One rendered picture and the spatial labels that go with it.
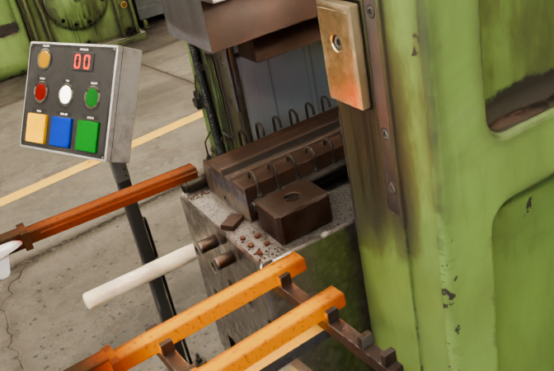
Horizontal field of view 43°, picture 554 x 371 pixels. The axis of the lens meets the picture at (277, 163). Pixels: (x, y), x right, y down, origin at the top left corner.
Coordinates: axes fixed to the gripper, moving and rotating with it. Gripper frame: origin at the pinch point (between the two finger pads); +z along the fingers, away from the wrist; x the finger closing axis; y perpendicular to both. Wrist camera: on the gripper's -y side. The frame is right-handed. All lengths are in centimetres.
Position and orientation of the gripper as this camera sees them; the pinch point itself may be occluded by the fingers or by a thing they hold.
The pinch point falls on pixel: (11, 239)
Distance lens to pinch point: 132.4
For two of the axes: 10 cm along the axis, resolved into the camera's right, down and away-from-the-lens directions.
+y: 1.9, 8.7, 4.5
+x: 5.1, 3.1, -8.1
